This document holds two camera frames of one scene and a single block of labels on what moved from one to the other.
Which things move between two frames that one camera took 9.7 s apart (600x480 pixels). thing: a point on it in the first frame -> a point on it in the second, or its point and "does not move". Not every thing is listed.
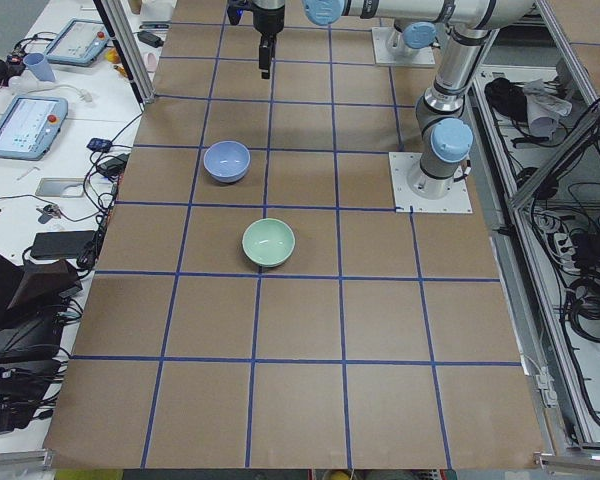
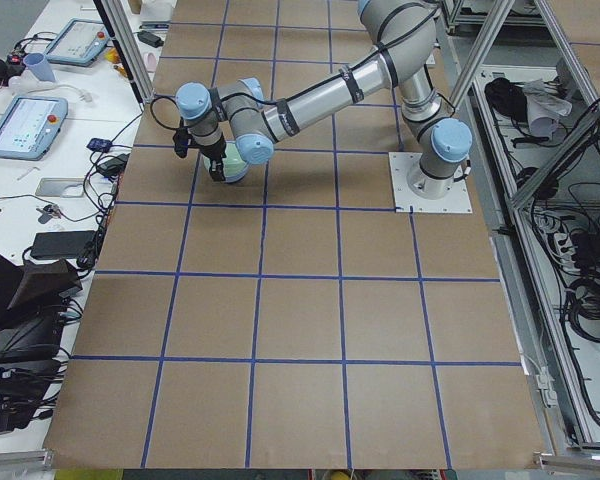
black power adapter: [150, 39] does not move
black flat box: [62, 244] does not move
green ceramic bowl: [268, 242] -> [234, 165]
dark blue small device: [100, 145] does not move
